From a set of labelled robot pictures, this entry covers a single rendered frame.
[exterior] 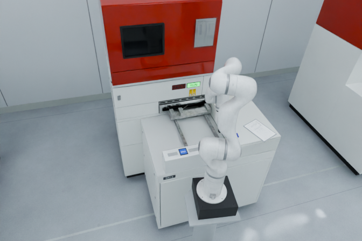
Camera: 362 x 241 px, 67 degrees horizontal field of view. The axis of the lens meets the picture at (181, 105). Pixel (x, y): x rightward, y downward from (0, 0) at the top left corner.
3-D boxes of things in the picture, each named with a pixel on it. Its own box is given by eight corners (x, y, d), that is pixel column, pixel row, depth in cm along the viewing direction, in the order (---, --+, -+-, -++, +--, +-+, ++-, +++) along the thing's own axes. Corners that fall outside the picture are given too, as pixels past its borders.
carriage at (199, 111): (168, 114, 237) (168, 112, 235) (207, 107, 246) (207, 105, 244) (170, 120, 231) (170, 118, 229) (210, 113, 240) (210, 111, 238)
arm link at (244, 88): (210, 149, 158) (238, 153, 157) (210, 163, 148) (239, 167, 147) (224, 69, 133) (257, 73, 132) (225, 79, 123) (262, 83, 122)
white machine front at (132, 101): (116, 120, 233) (111, 81, 208) (206, 106, 253) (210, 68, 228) (117, 122, 231) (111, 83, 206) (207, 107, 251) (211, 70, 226)
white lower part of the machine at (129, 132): (117, 135, 334) (109, 78, 283) (181, 123, 355) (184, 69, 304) (125, 182, 282) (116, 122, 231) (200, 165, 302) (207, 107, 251)
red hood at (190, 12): (104, 42, 258) (94, -26, 221) (185, 35, 278) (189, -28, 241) (112, 86, 202) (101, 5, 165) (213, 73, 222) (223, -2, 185)
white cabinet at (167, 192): (144, 177, 287) (140, 119, 236) (228, 158, 311) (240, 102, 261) (158, 235, 240) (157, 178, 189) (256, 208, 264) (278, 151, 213)
